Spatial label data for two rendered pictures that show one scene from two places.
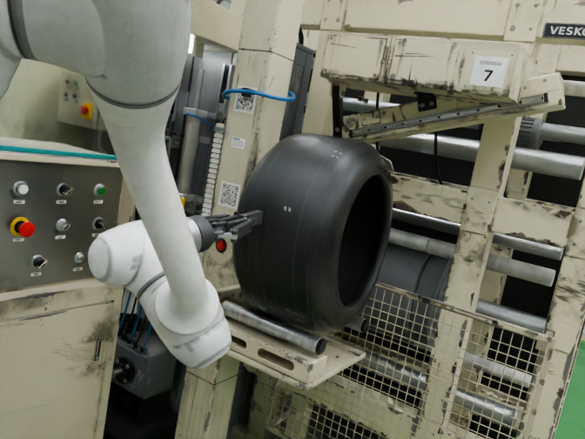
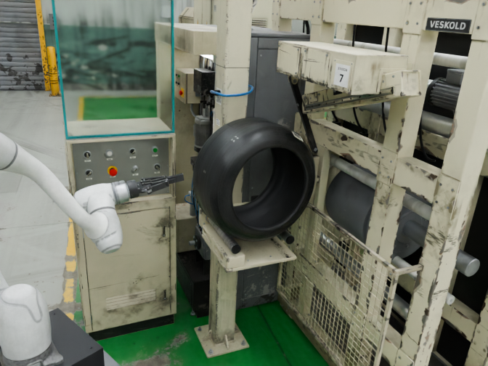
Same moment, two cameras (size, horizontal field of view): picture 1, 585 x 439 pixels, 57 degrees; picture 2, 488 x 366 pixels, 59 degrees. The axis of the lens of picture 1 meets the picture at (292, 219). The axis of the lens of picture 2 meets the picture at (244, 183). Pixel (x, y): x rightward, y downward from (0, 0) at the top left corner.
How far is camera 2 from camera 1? 122 cm
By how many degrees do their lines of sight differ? 36
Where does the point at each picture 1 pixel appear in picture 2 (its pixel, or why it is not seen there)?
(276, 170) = (207, 147)
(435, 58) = (319, 63)
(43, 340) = (130, 224)
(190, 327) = (92, 236)
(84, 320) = (152, 216)
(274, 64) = (229, 74)
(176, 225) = (59, 198)
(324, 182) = (220, 157)
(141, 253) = (87, 201)
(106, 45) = not seen: outside the picture
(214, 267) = not seen: hidden behind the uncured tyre
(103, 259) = not seen: hidden behind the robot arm
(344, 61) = (285, 62)
